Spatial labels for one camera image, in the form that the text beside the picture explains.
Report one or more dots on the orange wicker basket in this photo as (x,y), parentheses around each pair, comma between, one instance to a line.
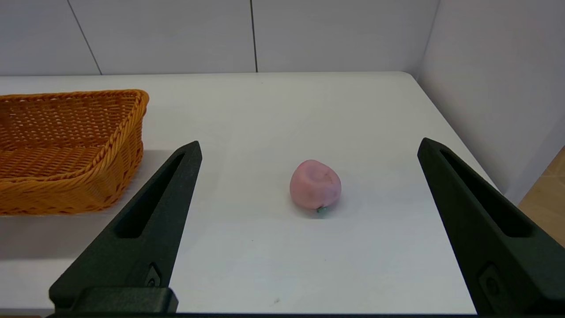
(57,145)

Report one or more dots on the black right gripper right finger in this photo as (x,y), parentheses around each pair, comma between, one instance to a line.
(507,247)

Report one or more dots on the pink peach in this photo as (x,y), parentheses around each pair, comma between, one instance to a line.
(314,183)

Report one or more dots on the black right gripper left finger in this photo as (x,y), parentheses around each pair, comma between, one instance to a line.
(145,247)

